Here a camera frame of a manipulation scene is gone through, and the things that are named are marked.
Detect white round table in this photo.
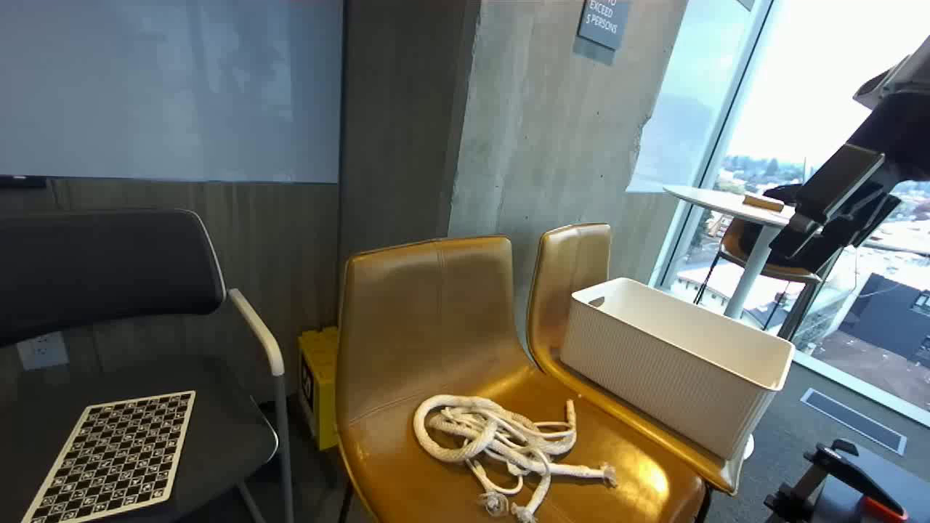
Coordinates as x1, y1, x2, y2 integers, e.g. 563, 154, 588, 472
668, 185, 793, 315

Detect mustard yellow far chair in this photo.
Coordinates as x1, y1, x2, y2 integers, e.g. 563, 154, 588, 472
526, 221, 741, 494

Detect brown chair by window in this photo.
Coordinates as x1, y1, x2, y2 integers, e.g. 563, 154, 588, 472
710, 182, 837, 337

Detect black red clamp tool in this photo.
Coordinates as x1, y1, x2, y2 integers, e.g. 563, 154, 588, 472
764, 437, 930, 523

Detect white perforated mat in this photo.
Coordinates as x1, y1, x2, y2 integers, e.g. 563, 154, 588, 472
21, 388, 197, 523

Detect yellow box on floor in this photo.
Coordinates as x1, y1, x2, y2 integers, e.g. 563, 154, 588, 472
299, 324, 340, 449

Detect white plastic basket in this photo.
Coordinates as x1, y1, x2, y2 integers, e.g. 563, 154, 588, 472
561, 278, 793, 458

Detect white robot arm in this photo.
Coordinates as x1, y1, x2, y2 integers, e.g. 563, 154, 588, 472
771, 38, 930, 260

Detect thin white string bundle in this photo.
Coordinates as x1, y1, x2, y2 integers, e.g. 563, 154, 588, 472
424, 400, 619, 523

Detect dark grey armchair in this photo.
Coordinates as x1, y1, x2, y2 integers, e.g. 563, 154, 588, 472
0, 208, 293, 523

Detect mustard yellow chair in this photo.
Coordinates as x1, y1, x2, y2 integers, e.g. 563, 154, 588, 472
334, 234, 706, 523
526, 221, 741, 494

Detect whiteboard on wall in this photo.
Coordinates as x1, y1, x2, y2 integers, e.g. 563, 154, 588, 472
0, 0, 344, 182

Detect mustard yellow near chair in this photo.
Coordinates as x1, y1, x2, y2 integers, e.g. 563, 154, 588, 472
334, 234, 706, 523

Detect grey occupancy sign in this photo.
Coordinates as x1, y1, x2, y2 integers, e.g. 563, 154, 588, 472
578, 0, 630, 51

